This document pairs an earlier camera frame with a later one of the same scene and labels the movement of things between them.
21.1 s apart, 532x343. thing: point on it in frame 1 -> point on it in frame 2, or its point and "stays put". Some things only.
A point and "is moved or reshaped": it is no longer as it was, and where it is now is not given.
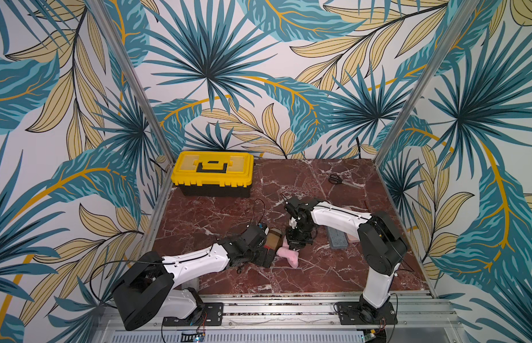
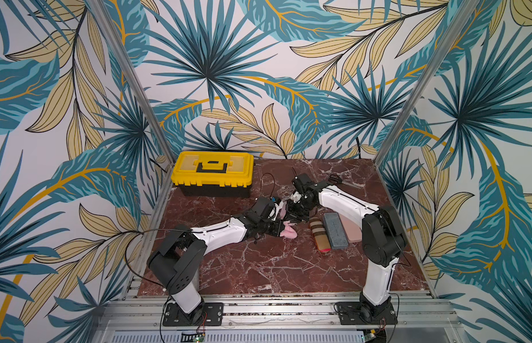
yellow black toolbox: (214, 174) stays put
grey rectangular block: (337, 239) stays put
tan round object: (274, 240) -> (319, 234)
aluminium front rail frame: (295, 317) stays put
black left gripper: (261, 260) -> (277, 228)
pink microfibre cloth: (285, 251) is moved or reshaped
